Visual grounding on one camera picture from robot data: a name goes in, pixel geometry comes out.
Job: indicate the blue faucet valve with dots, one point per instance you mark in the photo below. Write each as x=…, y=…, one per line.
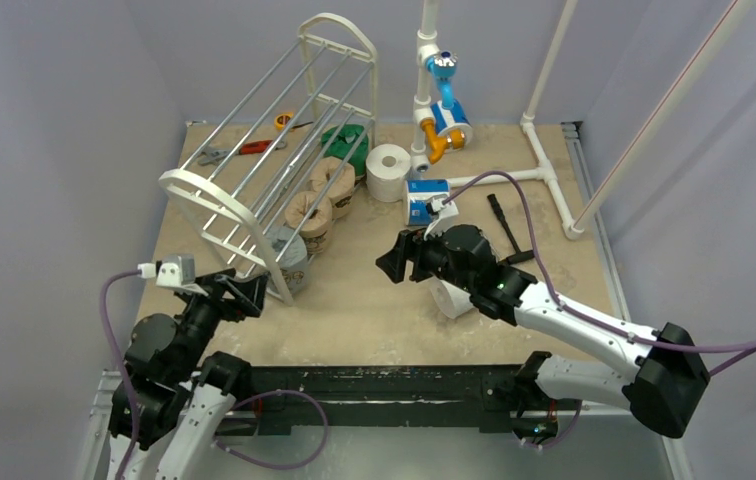
x=442, y=66

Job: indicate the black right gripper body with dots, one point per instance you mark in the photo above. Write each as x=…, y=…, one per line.
x=418, y=250

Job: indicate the green paper roll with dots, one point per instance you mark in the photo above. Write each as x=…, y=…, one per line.
x=349, y=141

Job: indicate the brown roll with print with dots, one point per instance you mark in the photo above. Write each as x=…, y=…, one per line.
x=314, y=215

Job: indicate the grey paper roll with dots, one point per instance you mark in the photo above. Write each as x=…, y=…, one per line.
x=294, y=261

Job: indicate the blue white packaged roll front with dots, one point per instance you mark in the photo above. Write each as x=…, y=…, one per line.
x=417, y=195

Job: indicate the yellow tape measure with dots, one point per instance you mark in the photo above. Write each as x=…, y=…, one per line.
x=286, y=120

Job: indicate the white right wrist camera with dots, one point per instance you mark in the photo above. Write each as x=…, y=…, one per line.
x=443, y=214

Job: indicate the orange faucet valve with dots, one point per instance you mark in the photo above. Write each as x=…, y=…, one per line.
x=439, y=145

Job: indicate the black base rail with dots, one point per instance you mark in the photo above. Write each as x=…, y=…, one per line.
x=487, y=398

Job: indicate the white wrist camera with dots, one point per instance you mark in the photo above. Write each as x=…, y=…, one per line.
x=443, y=214
x=175, y=272

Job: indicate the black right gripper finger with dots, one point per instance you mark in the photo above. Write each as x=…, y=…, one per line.
x=410, y=241
x=395, y=266

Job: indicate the unwrapped white paper roll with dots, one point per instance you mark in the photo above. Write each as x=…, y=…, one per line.
x=452, y=301

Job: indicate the upright white paper roll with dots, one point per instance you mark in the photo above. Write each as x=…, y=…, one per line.
x=387, y=168

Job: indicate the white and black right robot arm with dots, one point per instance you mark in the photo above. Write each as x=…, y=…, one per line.
x=655, y=374

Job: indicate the white metal shelf rack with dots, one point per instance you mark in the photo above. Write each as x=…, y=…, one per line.
x=329, y=75

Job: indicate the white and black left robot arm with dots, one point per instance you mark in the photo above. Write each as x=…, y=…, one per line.
x=172, y=396

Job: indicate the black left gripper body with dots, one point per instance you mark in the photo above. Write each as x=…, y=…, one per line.
x=203, y=312

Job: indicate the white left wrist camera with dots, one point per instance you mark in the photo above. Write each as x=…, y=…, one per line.
x=175, y=272

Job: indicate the red handled pliers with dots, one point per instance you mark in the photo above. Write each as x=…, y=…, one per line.
x=210, y=154

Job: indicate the black screwdriver tool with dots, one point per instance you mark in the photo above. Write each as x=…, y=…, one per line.
x=518, y=255

